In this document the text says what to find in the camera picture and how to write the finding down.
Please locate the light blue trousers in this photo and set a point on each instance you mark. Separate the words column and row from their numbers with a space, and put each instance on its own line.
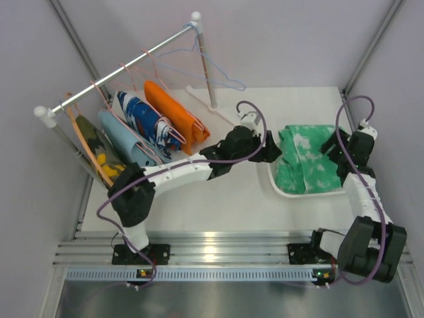
column 130, row 146

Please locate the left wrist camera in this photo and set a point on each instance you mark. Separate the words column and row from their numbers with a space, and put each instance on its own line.
column 250, row 120

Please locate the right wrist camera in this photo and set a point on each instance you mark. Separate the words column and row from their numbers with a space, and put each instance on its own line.
column 364, row 127

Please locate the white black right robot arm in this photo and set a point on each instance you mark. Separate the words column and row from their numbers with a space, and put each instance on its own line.
column 373, row 245

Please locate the pink hanger with orange trousers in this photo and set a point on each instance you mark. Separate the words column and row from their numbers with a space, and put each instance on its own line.
column 155, row 74

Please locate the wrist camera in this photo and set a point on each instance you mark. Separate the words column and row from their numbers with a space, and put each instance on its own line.
column 250, row 120
column 364, row 127

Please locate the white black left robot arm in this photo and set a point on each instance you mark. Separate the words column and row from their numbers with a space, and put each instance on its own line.
column 135, row 189

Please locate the blue wire hanger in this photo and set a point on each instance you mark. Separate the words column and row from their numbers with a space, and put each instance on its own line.
column 211, row 72

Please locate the perforated cable duct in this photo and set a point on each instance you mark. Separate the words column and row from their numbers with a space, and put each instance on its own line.
column 168, row 274

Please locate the aluminium rail frame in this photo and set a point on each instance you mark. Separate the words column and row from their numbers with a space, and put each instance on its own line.
column 269, row 248

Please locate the orange trousers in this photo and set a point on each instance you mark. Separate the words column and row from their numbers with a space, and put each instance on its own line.
column 189, row 126

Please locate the silver clothes rack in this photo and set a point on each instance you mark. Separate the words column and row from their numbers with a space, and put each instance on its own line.
column 48, row 116

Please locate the green white patterned trousers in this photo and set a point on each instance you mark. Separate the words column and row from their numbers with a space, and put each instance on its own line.
column 302, row 169

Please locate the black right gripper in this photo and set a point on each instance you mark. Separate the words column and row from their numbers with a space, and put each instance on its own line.
column 328, row 145

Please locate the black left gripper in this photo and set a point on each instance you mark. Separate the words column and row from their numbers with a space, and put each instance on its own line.
column 270, row 152

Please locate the blue white patterned trousers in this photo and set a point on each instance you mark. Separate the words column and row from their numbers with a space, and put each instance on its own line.
column 149, row 123

